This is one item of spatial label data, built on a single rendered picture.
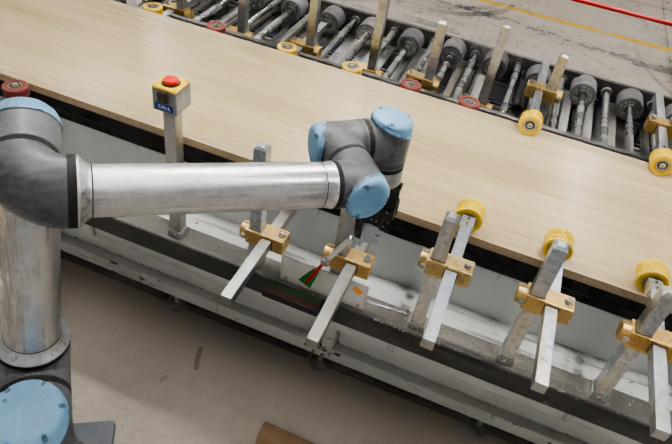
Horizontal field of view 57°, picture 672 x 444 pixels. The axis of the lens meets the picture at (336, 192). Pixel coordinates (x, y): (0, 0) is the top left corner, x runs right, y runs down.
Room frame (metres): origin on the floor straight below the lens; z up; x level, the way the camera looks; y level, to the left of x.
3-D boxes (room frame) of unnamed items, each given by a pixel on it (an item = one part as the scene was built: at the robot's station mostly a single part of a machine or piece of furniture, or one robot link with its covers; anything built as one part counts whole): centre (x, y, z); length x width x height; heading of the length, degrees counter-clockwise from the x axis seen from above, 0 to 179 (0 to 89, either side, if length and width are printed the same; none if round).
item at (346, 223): (1.18, -0.04, 0.94); 0.04 x 0.04 x 0.48; 75
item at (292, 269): (1.17, -0.01, 0.75); 0.26 x 0.01 x 0.10; 75
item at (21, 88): (1.65, 1.09, 0.85); 0.08 x 0.08 x 0.11
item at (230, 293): (1.20, 0.17, 0.82); 0.44 x 0.03 x 0.04; 165
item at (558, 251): (1.05, -0.52, 0.90); 0.04 x 0.04 x 0.48; 75
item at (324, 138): (1.03, 0.01, 1.32); 0.12 x 0.12 x 0.09; 26
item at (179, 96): (1.31, 0.45, 1.18); 0.07 x 0.07 x 0.08; 75
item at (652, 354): (0.97, -0.80, 0.95); 0.50 x 0.04 x 0.04; 165
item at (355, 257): (1.18, -0.06, 0.85); 0.14 x 0.06 x 0.05; 75
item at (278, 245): (1.24, 0.18, 0.82); 0.14 x 0.06 x 0.05; 75
